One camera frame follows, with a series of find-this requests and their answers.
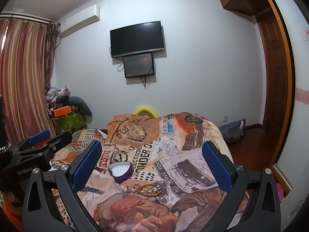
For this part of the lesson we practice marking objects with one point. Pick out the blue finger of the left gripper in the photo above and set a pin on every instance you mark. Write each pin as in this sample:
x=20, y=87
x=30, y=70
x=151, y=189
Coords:
x=54, y=145
x=39, y=138

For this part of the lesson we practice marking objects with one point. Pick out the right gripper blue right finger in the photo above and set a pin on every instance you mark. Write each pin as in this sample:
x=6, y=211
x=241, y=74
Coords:
x=230, y=180

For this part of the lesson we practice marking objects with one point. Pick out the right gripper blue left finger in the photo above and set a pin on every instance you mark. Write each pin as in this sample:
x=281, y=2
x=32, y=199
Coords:
x=72, y=178

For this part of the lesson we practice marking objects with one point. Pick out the purple heart-shaped jewelry box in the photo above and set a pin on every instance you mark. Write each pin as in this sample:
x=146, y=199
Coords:
x=121, y=171

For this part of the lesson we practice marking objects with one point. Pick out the orange shoe box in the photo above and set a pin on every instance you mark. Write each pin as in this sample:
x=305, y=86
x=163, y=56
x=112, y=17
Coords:
x=61, y=111

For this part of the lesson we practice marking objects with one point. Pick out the pile of clothes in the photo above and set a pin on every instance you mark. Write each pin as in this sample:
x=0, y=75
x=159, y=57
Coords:
x=56, y=93

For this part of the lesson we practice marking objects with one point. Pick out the dark green plush pillow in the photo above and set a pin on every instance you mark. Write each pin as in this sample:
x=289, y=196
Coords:
x=80, y=104

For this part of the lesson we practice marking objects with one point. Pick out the dark bag on floor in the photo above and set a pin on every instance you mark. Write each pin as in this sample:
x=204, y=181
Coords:
x=232, y=132

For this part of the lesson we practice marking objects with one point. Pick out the newspaper print bed blanket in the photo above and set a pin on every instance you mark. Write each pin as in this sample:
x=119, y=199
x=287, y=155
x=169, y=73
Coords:
x=172, y=187

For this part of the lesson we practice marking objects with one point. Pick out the striped red curtain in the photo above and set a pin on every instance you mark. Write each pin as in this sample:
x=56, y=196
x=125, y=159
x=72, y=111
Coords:
x=27, y=59

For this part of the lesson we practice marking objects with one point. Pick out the yellow curved headrest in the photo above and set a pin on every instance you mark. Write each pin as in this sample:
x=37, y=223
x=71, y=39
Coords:
x=147, y=110

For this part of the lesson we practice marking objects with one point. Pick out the brown wooden door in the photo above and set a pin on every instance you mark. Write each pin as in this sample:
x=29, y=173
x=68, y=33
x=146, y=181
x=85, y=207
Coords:
x=276, y=94

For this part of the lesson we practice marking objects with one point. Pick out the small black wall monitor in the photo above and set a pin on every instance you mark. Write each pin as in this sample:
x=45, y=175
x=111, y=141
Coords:
x=138, y=65

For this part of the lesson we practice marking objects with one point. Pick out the white wall air conditioner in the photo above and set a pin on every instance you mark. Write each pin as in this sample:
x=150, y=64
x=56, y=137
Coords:
x=80, y=20

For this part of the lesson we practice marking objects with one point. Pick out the large black wall television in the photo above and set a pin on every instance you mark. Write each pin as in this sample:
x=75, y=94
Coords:
x=138, y=38

